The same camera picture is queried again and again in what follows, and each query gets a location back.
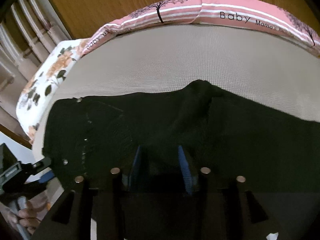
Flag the black pants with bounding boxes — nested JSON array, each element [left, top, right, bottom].
[[42, 80, 319, 239]]

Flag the person's left hand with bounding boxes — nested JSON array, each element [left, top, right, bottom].
[[1, 191, 50, 235]]

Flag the white floral pillow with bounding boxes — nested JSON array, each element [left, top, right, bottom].
[[16, 38, 88, 144]]

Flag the beige curtain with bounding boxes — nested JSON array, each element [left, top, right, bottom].
[[0, 0, 72, 136]]

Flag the grey bed mat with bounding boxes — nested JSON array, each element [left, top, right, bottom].
[[32, 23, 320, 160]]

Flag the pink tree-print pillow left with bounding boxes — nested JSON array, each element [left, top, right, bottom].
[[81, 0, 202, 56]]

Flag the pink Baby-print pillow right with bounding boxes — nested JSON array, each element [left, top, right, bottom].
[[199, 0, 319, 57]]

